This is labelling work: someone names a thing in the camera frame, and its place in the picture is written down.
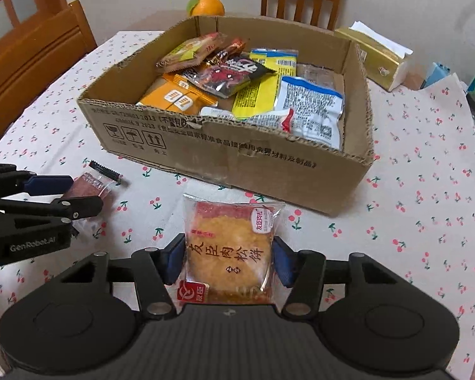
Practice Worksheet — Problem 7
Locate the left wooden chair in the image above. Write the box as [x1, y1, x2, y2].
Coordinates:
[0, 0, 97, 139]

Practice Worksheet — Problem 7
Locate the long yellow blue snack pack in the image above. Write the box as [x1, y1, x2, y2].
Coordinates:
[231, 48, 299, 118]

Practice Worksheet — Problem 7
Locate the orange fruit with leaf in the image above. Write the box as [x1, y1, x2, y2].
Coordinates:
[186, 0, 225, 16]

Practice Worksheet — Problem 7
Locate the brown orange snack bag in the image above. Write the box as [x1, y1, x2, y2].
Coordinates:
[206, 38, 246, 65]

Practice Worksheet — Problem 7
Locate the orange snack packet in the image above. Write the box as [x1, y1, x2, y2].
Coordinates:
[137, 75, 219, 116]

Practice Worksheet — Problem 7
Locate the red meat slice packet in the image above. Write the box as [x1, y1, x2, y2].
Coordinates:
[61, 160, 123, 210]

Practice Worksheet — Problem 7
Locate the black red beef snack bag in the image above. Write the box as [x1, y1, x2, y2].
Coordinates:
[181, 55, 275, 99]

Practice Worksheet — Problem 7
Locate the clear grey snack packet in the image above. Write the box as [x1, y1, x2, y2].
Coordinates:
[199, 106, 294, 133]

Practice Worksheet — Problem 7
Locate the light blue box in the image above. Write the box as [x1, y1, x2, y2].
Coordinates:
[421, 63, 451, 89]

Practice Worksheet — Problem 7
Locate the green toasted bun slice pack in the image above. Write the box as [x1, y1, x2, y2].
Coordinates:
[155, 32, 227, 73]

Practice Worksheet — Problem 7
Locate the blue white snack bag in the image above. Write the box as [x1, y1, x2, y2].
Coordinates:
[274, 76, 344, 150]

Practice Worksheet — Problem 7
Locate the open cardboard box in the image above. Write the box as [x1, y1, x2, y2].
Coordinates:
[78, 16, 374, 215]

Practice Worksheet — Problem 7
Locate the dark clear snack packet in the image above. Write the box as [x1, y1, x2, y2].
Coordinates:
[297, 64, 344, 93]

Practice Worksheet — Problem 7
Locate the gold tissue box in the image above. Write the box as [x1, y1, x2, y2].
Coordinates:
[334, 22, 414, 92]

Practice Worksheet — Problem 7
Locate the meat floss cake packet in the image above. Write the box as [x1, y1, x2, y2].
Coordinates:
[177, 195, 285, 305]

